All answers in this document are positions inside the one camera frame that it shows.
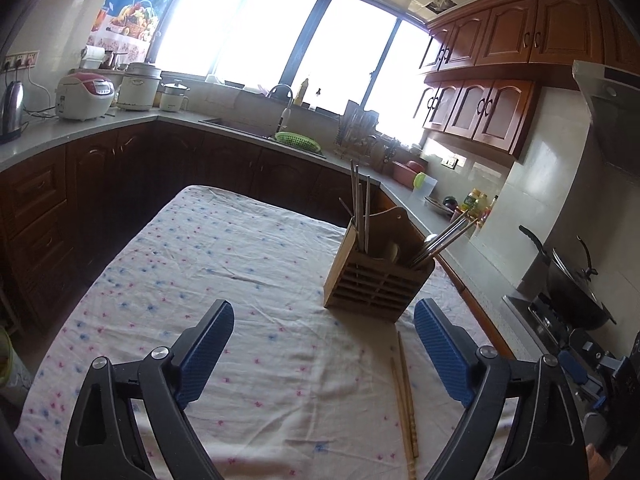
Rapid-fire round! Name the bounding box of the range hood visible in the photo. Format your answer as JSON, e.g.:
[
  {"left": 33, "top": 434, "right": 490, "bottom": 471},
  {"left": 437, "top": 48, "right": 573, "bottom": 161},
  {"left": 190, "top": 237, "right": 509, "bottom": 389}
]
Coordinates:
[{"left": 571, "top": 59, "right": 640, "bottom": 179}]

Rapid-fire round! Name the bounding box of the tropical fruit wall poster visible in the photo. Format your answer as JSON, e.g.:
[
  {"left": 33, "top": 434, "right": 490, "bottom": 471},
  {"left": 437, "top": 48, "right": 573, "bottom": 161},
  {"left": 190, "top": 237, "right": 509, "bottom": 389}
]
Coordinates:
[{"left": 87, "top": 0, "right": 176, "bottom": 49}]

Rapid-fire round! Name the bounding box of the steel electric kettle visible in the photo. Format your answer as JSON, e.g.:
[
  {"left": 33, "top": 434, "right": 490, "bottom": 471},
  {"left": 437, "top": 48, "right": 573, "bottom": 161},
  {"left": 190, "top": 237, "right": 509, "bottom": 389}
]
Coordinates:
[{"left": 0, "top": 80, "right": 26, "bottom": 144}]

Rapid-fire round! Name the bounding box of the speckled kitchen countertop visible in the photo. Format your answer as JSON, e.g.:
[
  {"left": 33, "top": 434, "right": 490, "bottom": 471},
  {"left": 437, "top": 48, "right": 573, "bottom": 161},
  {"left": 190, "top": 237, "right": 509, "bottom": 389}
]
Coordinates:
[{"left": 0, "top": 107, "right": 507, "bottom": 352}]

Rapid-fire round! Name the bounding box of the pink plastic basin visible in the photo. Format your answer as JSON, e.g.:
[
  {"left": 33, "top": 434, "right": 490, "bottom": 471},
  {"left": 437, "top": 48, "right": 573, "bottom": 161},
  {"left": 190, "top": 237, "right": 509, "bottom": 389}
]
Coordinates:
[{"left": 392, "top": 160, "right": 426, "bottom": 190}]

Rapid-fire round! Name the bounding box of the kitchen sink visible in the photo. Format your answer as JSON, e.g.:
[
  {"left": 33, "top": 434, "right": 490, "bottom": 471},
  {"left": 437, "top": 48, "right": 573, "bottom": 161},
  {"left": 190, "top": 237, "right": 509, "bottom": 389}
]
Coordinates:
[{"left": 200, "top": 117, "right": 281, "bottom": 142}]

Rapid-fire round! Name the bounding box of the red and white rice cooker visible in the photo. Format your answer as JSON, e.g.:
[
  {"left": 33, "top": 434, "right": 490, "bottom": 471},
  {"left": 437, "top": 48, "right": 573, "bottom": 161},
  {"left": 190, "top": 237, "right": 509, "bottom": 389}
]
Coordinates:
[{"left": 55, "top": 72, "right": 117, "bottom": 122}]

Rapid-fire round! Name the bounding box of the white pitcher green lid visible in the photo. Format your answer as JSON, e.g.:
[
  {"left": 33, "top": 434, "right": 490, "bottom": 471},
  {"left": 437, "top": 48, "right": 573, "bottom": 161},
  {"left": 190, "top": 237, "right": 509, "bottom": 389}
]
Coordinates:
[{"left": 412, "top": 172, "right": 437, "bottom": 204}]

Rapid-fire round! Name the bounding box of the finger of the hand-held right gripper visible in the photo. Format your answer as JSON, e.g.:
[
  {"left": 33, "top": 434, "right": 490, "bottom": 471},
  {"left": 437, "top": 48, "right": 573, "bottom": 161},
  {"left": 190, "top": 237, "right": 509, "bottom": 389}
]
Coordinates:
[{"left": 558, "top": 349, "right": 587, "bottom": 386}]

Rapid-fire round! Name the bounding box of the pale plastic bin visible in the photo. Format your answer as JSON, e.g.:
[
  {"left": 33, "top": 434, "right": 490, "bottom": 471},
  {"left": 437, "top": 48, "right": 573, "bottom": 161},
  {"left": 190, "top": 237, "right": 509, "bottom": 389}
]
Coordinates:
[{"left": 0, "top": 327, "right": 34, "bottom": 412}]

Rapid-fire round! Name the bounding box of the floral white tablecloth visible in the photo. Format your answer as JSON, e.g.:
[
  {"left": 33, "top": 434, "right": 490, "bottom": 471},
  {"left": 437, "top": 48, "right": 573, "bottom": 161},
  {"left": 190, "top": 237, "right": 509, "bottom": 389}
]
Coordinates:
[{"left": 15, "top": 185, "right": 518, "bottom": 480}]

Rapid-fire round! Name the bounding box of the green plastic basket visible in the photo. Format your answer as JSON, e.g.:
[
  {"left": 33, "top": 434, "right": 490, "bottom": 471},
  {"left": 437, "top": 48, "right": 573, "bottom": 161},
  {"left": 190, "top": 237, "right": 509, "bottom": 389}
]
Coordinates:
[{"left": 274, "top": 131, "right": 324, "bottom": 154}]

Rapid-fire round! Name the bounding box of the curved metal faucet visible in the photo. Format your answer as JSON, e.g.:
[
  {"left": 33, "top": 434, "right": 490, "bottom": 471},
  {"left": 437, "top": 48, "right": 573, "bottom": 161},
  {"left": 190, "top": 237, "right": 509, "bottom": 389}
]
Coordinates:
[{"left": 268, "top": 84, "right": 296, "bottom": 134}]

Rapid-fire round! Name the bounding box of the gas stove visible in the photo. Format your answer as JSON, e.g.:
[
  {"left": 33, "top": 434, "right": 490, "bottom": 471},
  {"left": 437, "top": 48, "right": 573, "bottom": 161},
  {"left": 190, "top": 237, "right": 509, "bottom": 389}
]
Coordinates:
[{"left": 502, "top": 292, "right": 619, "bottom": 362}]

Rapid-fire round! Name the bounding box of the white power cable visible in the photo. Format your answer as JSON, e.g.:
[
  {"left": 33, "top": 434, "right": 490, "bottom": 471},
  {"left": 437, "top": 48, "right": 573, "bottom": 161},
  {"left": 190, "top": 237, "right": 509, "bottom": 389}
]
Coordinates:
[{"left": 24, "top": 65, "right": 59, "bottom": 119}]

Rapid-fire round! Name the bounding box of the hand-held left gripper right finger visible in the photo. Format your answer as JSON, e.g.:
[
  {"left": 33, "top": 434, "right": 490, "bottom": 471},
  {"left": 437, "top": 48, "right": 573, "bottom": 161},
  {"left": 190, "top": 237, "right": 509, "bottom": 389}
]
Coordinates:
[{"left": 413, "top": 298, "right": 590, "bottom": 480}]

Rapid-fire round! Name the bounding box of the paper towel roll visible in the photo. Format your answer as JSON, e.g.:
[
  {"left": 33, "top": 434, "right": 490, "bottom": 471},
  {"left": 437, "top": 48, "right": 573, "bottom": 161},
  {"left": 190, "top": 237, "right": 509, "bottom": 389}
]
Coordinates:
[{"left": 80, "top": 46, "right": 106, "bottom": 70}]

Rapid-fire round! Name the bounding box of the large kitchen window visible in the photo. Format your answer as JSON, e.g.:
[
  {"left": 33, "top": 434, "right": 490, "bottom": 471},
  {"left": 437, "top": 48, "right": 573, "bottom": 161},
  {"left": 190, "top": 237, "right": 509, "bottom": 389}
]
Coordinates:
[{"left": 150, "top": 0, "right": 437, "bottom": 147}]

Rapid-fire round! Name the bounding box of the wall outlet strip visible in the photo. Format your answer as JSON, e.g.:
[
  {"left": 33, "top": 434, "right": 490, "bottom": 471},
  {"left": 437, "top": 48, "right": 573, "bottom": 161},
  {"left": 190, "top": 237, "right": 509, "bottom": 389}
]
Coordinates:
[{"left": 2, "top": 50, "right": 40, "bottom": 70}]

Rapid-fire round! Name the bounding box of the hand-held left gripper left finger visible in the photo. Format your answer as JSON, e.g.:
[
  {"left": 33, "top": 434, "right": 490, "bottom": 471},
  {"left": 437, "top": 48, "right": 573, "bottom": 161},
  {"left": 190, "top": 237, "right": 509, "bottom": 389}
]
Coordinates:
[{"left": 61, "top": 299, "right": 236, "bottom": 480}]

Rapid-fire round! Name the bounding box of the wooden utensil holder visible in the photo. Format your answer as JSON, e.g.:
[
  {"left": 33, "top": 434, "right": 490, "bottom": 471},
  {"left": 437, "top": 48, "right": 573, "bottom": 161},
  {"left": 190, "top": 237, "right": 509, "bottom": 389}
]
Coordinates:
[{"left": 322, "top": 206, "right": 437, "bottom": 323}]

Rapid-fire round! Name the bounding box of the black wok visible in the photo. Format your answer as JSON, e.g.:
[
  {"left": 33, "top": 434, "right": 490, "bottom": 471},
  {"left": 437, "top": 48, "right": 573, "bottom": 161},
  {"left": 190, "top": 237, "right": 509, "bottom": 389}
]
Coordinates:
[{"left": 519, "top": 225, "right": 619, "bottom": 331}]

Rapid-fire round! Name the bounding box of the wooden wall cabinet row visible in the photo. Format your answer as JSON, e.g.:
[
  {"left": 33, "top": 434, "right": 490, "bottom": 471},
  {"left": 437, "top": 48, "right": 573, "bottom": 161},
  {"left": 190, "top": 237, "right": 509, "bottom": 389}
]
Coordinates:
[
  {"left": 419, "top": 0, "right": 640, "bottom": 75},
  {"left": 422, "top": 79, "right": 543, "bottom": 157}
]

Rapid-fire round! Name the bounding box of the large white cooker pot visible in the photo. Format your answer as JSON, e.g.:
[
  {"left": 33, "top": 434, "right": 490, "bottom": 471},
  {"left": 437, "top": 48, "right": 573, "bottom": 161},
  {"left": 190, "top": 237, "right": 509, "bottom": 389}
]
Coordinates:
[{"left": 117, "top": 62, "right": 163, "bottom": 112}]

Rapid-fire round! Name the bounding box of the person's right hand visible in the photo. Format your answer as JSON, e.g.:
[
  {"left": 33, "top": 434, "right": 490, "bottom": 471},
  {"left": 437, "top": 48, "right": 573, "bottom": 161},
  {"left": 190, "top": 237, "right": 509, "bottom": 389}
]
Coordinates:
[{"left": 586, "top": 442, "right": 613, "bottom": 476}]

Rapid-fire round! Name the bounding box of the small white electric pot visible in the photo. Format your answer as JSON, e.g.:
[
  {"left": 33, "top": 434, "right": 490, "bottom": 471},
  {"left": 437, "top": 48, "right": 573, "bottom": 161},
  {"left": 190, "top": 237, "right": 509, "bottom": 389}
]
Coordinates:
[{"left": 159, "top": 81, "right": 192, "bottom": 113}]

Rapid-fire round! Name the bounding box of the wire dish rack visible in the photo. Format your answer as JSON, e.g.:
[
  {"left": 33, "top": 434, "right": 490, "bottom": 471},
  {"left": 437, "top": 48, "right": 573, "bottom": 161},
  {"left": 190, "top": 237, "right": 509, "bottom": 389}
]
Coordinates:
[{"left": 334, "top": 100, "right": 384, "bottom": 161}]

